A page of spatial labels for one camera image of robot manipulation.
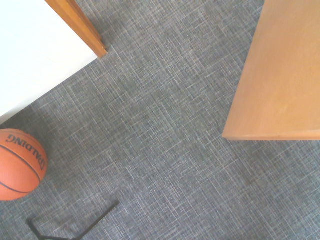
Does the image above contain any orange Spalding basketball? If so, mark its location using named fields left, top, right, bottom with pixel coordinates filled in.
left=0, top=128, right=49, bottom=202

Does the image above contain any black metal tripod stand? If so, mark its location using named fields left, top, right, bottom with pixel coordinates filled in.
left=26, top=199, right=120, bottom=240

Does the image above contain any light wooden door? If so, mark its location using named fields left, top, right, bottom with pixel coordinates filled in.
left=221, top=0, right=320, bottom=142

